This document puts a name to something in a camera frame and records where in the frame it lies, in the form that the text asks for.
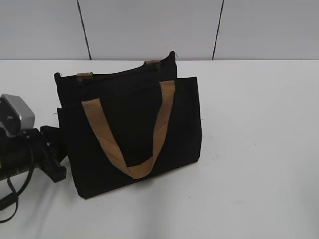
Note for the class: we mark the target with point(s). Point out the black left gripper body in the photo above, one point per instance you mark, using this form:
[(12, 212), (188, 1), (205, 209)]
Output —
[(45, 150)]

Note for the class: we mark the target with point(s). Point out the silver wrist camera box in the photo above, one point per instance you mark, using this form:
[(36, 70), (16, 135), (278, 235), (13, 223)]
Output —
[(15, 115)]

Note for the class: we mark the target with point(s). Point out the black canvas tote bag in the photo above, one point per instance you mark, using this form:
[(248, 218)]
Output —
[(125, 127)]

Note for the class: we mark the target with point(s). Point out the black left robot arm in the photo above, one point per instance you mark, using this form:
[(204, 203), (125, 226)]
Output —
[(8, 166)]

